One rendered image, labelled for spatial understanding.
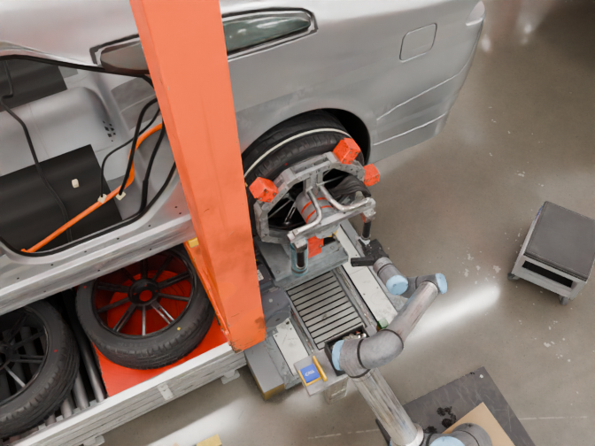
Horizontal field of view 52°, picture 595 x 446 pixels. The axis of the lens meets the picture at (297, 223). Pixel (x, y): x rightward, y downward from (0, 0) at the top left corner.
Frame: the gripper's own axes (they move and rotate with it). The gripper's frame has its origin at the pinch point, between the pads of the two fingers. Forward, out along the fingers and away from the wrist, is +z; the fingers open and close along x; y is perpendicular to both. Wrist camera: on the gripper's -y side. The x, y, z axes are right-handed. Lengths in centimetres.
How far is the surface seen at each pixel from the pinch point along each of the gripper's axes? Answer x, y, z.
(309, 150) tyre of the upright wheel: 54, -5, 12
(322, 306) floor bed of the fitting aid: -60, -26, 16
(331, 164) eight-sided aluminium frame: 47.9, 1.0, 4.0
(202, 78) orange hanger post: 151, -39, -57
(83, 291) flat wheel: 16, -128, 42
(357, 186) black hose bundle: 36.9, 6.7, -4.5
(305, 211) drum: 28.0, -16.7, 5.8
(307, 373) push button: -19, -52, -39
